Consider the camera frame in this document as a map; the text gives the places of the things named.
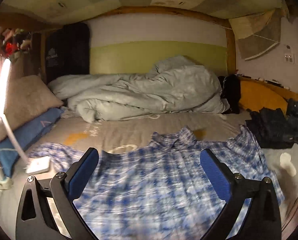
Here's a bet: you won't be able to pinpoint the blue white plaid shirt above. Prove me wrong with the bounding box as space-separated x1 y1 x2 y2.
30 125 284 239

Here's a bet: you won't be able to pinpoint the dark clothing by duvet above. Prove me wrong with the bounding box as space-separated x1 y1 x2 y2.
218 74 241 114

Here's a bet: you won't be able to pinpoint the white lamp base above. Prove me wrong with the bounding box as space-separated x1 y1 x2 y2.
26 156 51 175

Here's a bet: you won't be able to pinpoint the grey printed bed sheet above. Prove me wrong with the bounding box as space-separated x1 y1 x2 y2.
0 111 298 239

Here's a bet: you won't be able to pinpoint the blue pillow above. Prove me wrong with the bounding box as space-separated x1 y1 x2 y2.
0 108 63 177

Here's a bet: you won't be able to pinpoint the black jacket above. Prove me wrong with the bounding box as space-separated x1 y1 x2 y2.
245 107 298 149

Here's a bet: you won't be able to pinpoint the black jeans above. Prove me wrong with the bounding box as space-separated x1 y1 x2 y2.
284 97 298 145

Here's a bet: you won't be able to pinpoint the beige pillow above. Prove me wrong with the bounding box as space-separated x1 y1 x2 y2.
0 75 63 141

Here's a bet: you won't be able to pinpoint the orange yellow cushion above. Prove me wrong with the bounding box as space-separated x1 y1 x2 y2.
239 81 288 114

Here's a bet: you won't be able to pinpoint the grey rumpled duvet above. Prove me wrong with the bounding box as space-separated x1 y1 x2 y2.
48 56 230 123

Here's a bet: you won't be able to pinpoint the black hanging garment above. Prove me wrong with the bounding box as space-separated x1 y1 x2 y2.
45 22 90 83

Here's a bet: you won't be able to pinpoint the hanging patchwork curtain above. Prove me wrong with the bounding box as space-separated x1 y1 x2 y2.
229 9 285 61

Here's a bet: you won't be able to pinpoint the white wall socket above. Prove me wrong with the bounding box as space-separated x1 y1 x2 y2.
284 53 294 64

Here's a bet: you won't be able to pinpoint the wooden bed frame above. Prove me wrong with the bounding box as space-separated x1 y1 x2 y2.
0 6 298 103

